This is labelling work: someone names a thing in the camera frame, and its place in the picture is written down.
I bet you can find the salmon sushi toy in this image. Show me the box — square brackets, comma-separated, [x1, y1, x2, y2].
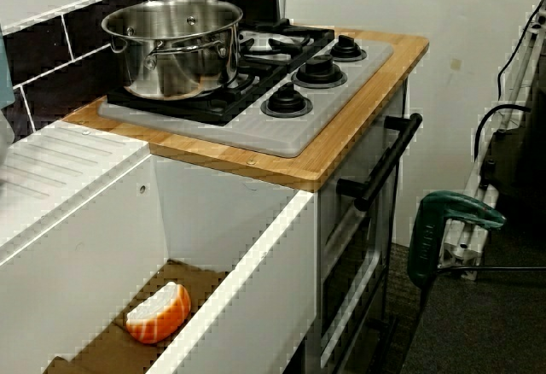
[125, 280, 192, 345]

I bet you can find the dark grey side panel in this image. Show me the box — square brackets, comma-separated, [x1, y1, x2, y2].
[225, 0, 286, 23]

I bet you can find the stainless steel pot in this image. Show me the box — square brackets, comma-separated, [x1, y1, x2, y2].
[101, 0, 244, 101]

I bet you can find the black burner grate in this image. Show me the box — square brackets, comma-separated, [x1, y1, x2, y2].
[106, 56, 291, 126]
[237, 18, 336, 72]

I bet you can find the black stove knob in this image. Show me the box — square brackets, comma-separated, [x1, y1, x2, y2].
[328, 34, 367, 62]
[291, 54, 347, 89]
[260, 82, 313, 118]

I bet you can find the grey stove top panel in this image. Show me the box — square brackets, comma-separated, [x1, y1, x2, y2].
[97, 27, 394, 157]

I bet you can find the wooden countertop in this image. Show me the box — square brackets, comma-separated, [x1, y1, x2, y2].
[61, 27, 429, 191]

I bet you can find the dark tile backsplash panel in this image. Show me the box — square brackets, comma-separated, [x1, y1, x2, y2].
[0, 0, 282, 144]

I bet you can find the teal box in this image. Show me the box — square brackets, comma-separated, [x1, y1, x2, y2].
[0, 34, 16, 110]

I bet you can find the brown cardboard sheet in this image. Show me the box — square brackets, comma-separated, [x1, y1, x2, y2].
[42, 258, 231, 374]

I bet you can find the white oven door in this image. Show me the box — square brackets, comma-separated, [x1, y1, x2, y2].
[317, 79, 410, 374]

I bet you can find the green clamp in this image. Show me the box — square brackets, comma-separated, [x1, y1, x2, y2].
[407, 190, 508, 285]

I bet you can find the white sink basin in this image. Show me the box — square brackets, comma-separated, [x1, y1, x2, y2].
[0, 120, 319, 374]

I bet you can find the black bulky object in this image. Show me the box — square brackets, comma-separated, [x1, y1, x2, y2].
[481, 70, 546, 230]

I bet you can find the black oven door handle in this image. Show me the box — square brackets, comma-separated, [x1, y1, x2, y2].
[335, 112, 423, 212]

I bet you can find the thick black cable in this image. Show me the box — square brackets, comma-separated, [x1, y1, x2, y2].
[473, 103, 532, 166]

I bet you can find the thin black cable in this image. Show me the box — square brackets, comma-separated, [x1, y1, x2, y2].
[497, 2, 546, 102]

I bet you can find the aluminium frame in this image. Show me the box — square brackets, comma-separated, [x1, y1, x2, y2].
[439, 0, 546, 281]

